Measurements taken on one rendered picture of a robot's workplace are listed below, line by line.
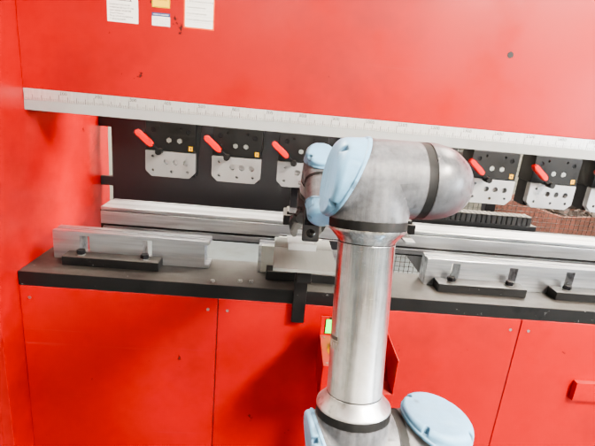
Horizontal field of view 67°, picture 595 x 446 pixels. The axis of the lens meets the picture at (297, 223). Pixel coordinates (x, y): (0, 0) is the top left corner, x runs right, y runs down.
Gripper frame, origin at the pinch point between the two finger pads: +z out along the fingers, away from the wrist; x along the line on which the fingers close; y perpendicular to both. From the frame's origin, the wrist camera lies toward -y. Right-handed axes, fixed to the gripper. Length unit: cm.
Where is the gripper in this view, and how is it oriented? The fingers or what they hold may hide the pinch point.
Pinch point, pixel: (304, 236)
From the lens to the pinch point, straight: 133.7
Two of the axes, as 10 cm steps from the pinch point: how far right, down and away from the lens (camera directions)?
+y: 0.4, -8.3, 5.5
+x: -9.9, -0.9, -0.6
